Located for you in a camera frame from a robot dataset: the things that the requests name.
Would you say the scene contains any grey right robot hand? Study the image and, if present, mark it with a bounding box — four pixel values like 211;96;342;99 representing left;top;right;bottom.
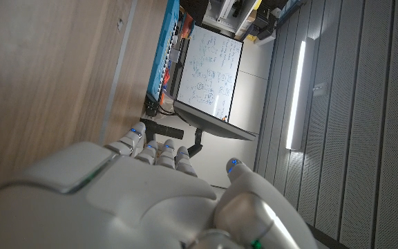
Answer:
0;120;321;249

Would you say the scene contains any black cylindrical clamp bar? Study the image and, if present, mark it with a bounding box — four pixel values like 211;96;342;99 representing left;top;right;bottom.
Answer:
140;117;185;142

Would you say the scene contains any black power strip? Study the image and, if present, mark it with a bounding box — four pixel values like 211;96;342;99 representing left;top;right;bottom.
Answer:
143;93;158;117

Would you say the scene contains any dark grey monitor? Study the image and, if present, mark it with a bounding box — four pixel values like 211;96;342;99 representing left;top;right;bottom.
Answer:
173;99;257;142

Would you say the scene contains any blue storage rack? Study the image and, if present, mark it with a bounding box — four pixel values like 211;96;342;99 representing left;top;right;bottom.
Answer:
146;0;181;102

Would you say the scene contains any whiteboard with blue writing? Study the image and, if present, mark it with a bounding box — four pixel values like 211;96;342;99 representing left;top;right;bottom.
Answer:
175;24;244;122

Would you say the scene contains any orange item in rack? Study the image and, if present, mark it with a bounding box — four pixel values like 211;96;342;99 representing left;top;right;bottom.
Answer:
180;12;195;39

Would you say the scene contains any white ceiling light strip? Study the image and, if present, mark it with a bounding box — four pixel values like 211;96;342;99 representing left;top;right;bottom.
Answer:
285;37;316;151

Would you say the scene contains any large black object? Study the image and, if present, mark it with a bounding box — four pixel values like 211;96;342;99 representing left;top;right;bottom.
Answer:
179;0;209;25

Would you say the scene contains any white cabinet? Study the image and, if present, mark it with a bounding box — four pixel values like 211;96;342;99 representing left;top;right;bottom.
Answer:
202;0;262;34

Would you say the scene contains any small grey ceiling sensor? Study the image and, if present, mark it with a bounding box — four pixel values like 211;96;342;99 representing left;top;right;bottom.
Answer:
312;82;328;98

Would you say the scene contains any black equipment pile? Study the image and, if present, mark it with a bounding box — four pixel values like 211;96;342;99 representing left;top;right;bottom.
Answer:
250;8;278;41

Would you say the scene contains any black cable bundle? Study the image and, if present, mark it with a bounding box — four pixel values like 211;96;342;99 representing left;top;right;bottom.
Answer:
156;104;178;117

